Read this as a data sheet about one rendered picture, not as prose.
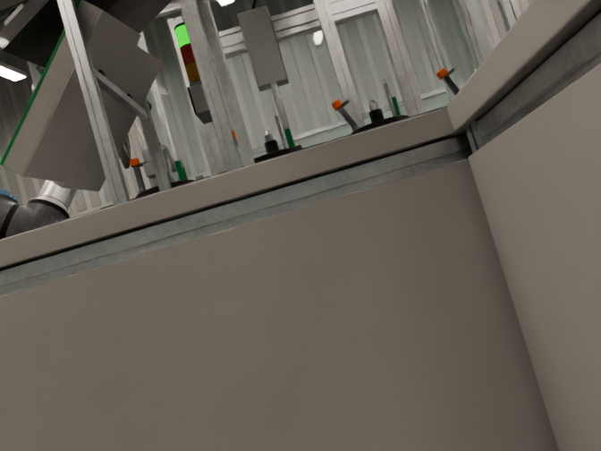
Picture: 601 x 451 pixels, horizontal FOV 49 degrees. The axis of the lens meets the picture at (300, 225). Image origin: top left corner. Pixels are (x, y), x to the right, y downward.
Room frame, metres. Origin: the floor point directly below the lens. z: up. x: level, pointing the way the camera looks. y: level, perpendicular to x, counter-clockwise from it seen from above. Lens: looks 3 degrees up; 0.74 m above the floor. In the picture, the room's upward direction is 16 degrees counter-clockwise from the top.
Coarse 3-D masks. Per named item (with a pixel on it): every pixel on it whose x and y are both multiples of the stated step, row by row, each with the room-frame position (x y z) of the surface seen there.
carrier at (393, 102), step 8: (384, 80) 1.39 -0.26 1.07; (376, 104) 1.44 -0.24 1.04; (392, 104) 1.39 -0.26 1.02; (376, 112) 1.44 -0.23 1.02; (392, 112) 1.39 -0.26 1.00; (400, 112) 1.43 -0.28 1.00; (376, 120) 1.44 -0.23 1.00; (384, 120) 1.38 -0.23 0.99; (392, 120) 1.38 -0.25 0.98; (400, 120) 1.33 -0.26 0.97; (360, 128) 1.40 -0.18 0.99; (368, 128) 1.39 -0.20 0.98; (344, 136) 1.33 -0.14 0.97
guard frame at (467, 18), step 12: (420, 0) 2.76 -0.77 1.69; (456, 0) 2.28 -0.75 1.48; (168, 12) 2.79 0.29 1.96; (468, 12) 2.26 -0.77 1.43; (468, 24) 2.26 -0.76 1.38; (432, 36) 2.76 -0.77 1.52; (468, 36) 2.27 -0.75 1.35; (144, 48) 2.78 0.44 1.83; (480, 48) 2.26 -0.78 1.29; (480, 60) 2.26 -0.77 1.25; (156, 84) 2.78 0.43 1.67; (168, 132) 2.78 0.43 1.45; (144, 144) 2.29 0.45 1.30; (144, 156) 2.28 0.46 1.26; (156, 180) 2.28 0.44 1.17
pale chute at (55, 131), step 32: (64, 32) 0.96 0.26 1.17; (96, 32) 0.96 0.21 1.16; (128, 32) 1.04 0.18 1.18; (64, 64) 0.96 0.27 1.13; (96, 64) 1.00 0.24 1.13; (32, 96) 0.97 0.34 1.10; (64, 96) 0.97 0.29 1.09; (32, 128) 0.98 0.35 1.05; (64, 128) 1.02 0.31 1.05; (32, 160) 0.98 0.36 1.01; (64, 160) 1.06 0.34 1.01
